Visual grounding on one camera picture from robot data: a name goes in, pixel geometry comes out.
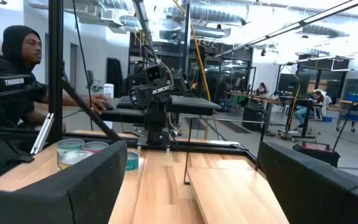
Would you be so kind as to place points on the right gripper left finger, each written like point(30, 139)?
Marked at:
point(57, 193)

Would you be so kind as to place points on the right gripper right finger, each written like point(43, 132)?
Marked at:
point(322, 193)

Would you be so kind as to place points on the peaches tin can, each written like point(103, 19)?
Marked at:
point(73, 157)

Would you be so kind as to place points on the mixed vegetables tin can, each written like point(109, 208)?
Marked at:
point(70, 144)

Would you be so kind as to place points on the short teal tuna can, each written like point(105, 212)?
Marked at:
point(133, 161)

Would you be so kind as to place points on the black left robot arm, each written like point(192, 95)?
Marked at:
point(155, 121)

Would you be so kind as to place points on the black keyboard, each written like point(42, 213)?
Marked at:
point(124, 102)

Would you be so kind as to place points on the black red battery box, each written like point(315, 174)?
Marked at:
point(319, 155)

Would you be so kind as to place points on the white box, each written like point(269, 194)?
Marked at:
point(108, 91)

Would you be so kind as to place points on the black curtain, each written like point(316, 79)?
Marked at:
point(114, 74)

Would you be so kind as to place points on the black computer mouse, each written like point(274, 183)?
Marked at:
point(109, 107)

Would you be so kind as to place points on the grey office chair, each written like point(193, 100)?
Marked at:
point(90, 77)

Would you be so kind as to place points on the black standing desk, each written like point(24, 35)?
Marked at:
point(303, 102)

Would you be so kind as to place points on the person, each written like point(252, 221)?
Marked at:
point(263, 88)
point(20, 53)
point(319, 99)

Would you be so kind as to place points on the wooden workbench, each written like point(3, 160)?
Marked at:
point(356, 104)

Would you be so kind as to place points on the black cabinet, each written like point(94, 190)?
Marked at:
point(253, 118)

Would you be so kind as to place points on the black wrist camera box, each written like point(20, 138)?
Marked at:
point(154, 74)

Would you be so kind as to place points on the silver metal bracket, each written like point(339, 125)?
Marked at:
point(42, 133)

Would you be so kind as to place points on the wooden shelf black metal frame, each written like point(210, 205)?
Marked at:
point(228, 193)

